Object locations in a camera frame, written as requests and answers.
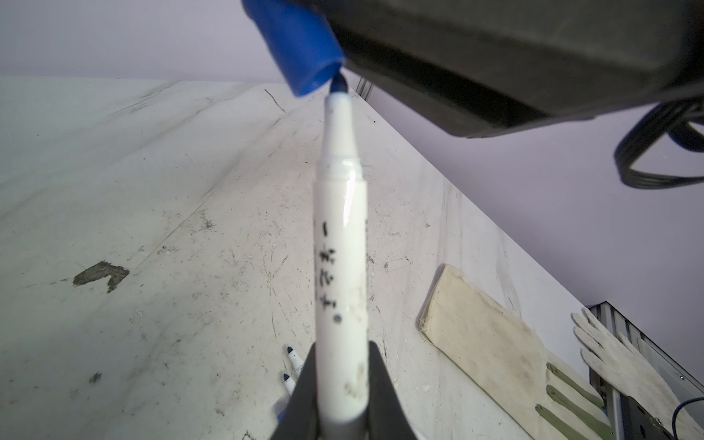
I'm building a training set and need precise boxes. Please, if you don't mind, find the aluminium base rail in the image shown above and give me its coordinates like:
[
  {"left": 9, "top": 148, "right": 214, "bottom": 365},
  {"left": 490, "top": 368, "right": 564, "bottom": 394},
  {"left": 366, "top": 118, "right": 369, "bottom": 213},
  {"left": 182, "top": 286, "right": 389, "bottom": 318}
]
[{"left": 587, "top": 300, "right": 704, "bottom": 440}]

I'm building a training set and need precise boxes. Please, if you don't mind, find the white pen blue end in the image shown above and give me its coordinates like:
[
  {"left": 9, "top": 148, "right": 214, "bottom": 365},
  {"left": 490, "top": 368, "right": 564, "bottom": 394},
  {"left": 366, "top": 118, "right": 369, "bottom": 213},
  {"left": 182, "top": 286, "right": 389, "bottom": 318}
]
[{"left": 286, "top": 346, "right": 304, "bottom": 378}]

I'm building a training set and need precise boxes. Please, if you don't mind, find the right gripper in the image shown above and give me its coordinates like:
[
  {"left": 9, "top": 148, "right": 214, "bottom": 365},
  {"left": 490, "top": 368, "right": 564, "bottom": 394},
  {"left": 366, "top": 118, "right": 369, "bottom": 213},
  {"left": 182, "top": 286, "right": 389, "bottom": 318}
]
[{"left": 309, "top": 1, "right": 703, "bottom": 138}]

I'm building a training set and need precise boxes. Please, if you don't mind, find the blue pen cap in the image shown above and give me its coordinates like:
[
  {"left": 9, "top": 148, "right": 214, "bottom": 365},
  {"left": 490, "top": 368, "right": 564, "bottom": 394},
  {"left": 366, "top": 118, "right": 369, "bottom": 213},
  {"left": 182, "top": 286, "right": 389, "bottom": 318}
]
[{"left": 242, "top": 0, "right": 346, "bottom": 97}]

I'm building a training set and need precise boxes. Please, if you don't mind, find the beige green work glove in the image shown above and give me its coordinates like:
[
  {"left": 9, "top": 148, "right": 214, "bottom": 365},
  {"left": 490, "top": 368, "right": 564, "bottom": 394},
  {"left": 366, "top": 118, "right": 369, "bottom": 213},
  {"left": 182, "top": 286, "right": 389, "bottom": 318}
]
[{"left": 420, "top": 265, "right": 615, "bottom": 439}]

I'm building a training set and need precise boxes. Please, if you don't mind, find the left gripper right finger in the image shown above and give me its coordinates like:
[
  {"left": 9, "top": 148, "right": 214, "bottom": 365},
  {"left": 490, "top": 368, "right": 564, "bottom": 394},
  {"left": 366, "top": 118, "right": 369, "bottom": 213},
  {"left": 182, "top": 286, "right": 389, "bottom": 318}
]
[{"left": 367, "top": 341, "right": 417, "bottom": 440}]

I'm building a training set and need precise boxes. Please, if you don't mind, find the white knit glove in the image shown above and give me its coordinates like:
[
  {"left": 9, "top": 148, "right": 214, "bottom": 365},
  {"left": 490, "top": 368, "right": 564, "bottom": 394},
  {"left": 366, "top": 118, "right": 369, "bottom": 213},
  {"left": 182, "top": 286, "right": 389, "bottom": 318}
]
[{"left": 570, "top": 309, "right": 704, "bottom": 440}]

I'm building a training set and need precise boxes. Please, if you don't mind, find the white marker pen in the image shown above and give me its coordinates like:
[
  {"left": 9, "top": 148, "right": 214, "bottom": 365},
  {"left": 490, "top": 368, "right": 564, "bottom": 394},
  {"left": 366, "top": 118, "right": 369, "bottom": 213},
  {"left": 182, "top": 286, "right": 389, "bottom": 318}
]
[{"left": 313, "top": 74, "right": 370, "bottom": 439}]

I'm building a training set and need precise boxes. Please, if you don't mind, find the white pen with blue cap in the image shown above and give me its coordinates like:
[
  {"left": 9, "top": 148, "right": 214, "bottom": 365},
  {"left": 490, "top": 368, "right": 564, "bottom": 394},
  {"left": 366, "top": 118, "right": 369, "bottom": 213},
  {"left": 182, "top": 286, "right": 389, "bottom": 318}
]
[{"left": 273, "top": 370, "right": 301, "bottom": 422}]

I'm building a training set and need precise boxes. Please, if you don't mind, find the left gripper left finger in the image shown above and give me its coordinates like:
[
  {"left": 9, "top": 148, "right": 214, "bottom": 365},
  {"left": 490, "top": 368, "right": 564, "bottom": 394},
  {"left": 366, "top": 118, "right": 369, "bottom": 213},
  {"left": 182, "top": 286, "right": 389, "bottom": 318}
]
[{"left": 271, "top": 343, "right": 320, "bottom": 440}]

